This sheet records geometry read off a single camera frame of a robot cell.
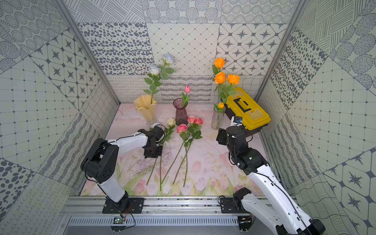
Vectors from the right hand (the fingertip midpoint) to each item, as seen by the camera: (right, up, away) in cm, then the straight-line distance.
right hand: (225, 132), depth 74 cm
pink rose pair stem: (-16, -3, +27) cm, 32 cm away
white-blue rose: (-46, +2, +27) cm, 53 cm away
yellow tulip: (-2, +13, +5) cm, 14 cm away
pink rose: (-23, -5, +25) cm, 34 cm away
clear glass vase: (0, +7, +25) cm, 25 cm away
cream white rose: (-33, +3, +30) cm, 44 cm away
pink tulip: (-22, +19, +18) cm, 34 cm away
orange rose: (+7, +30, +10) cm, 32 cm away
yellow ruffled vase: (-51, +17, +24) cm, 59 cm away
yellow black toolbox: (+22, +7, +17) cm, 29 cm away
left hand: (-39, -17, +18) cm, 46 cm away
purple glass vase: (-25, +8, +26) cm, 37 cm away
